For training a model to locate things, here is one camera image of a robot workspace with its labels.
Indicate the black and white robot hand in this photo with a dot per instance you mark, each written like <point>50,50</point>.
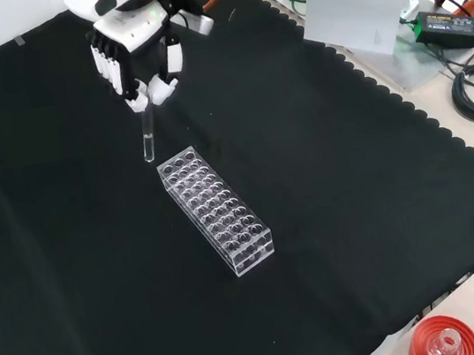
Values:
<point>130,28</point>

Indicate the clear glass test tube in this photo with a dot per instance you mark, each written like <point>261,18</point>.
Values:
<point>148,141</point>

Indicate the clear acrylic test tube rack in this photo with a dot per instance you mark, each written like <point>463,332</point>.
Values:
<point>215,212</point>

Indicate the clear acrylic cloth clip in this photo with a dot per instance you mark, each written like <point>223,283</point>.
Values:
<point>19,40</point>

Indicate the pale white board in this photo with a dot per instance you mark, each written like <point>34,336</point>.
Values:
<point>351,13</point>

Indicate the black bench cloth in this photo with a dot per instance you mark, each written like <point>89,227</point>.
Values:
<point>74,255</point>

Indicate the black power adapter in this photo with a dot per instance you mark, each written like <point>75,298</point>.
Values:
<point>449,27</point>

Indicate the red plastic funnel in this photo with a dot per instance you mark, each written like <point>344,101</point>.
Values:
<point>422,342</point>

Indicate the small clear glass piece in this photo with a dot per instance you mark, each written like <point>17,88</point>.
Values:
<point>445,345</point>

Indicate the clear base plate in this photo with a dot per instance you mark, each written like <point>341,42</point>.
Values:
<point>416,66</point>

